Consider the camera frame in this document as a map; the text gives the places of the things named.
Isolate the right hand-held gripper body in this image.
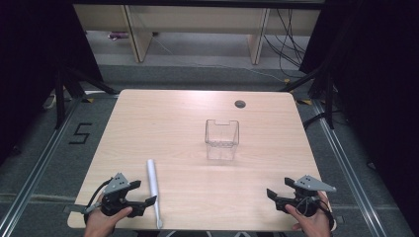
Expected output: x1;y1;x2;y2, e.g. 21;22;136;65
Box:
275;174;338;218

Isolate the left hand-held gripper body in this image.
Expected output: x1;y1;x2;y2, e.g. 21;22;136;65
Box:
100;172;138;218

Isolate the white pen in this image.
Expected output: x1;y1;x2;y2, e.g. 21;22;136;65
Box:
145;158;164;230

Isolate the clear plastic container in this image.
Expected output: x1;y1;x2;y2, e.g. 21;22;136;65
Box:
204;118;240;162

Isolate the person's left hand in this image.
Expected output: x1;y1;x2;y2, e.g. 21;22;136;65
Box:
83;193;133;237

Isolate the person's right hand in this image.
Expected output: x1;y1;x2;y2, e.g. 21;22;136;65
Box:
284;191;334;237

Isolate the black metal stand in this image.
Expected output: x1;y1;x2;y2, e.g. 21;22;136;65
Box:
52;58;121;130
279;62;338;130

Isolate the black curtain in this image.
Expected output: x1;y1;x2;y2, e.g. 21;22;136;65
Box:
298;0;419;228
0;0;104;166

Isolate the small purple object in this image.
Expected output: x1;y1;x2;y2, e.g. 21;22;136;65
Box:
108;31;130;41

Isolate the light wooden shelf unit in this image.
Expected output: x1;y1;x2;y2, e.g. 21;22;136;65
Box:
72;3;322;66

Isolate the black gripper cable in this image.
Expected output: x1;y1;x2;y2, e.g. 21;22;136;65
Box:
294;195;335;228
83;178;115;225

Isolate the grey cable plug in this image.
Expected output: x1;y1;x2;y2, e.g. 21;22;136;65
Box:
62;201;101;215

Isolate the aluminium floor rail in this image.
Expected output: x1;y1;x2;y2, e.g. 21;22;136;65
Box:
0;96;84;237
310;98;387;237

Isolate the bundle of black cables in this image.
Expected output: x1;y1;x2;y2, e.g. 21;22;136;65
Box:
262;8;308;71

